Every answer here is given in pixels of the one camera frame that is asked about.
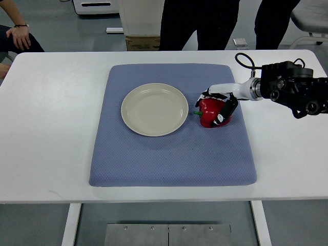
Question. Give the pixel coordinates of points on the right white table leg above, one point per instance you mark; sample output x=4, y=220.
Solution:
x=260, y=221

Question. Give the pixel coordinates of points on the blue quilted mat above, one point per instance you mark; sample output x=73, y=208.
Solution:
x=192, y=155

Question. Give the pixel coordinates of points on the grey white chair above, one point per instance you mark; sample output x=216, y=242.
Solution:
x=310, y=17

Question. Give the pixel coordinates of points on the red bell pepper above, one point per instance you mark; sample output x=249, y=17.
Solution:
x=208, y=112

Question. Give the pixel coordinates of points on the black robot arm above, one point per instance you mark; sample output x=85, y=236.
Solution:
x=293, y=85

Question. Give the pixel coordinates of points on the white table leg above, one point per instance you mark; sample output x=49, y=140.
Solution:
x=71, y=226
x=260, y=221

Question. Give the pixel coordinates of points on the cardboard box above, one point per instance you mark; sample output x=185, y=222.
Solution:
x=142, y=43

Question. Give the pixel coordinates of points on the beige round plate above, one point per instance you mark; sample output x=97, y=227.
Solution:
x=154, y=109

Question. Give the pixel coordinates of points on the grey metal base plate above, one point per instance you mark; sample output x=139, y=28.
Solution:
x=168, y=234

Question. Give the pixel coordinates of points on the bystander forearm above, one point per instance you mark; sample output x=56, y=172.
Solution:
x=12, y=11

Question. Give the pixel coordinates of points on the bystander hand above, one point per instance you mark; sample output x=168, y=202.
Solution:
x=20, y=37

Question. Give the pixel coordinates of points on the person in black trousers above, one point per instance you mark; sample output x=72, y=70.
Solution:
x=213, y=21

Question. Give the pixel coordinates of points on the white cabinet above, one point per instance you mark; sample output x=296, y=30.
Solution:
x=141, y=17

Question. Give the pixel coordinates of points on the white machine with slot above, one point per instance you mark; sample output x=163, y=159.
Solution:
x=85, y=7

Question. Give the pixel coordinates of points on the left white table leg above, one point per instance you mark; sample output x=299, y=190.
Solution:
x=71, y=226

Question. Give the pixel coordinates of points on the white floor bar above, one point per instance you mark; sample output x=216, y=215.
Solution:
x=114, y=30

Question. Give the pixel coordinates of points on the small grey floor pad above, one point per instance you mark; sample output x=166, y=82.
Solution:
x=240, y=43

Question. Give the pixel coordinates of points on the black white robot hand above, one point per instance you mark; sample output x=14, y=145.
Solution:
x=231, y=94

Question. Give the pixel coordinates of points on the black wristband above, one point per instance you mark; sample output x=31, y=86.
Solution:
x=18, y=26

